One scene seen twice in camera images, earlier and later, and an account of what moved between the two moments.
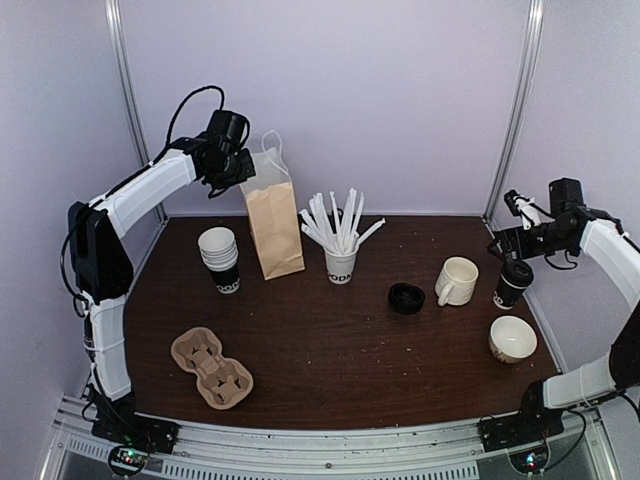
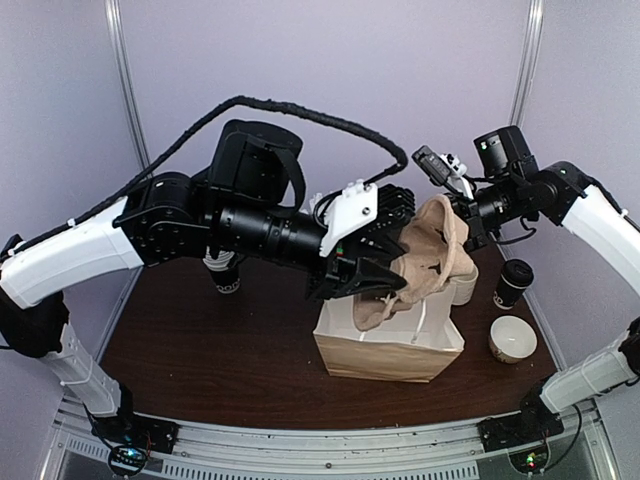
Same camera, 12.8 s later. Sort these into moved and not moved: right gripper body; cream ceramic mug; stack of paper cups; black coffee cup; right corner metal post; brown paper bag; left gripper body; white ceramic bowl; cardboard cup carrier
Moved: brown paper bag; right gripper body; left gripper body; cardboard cup carrier
Not moved: stack of paper cups; black coffee cup; white ceramic bowl; right corner metal post; cream ceramic mug
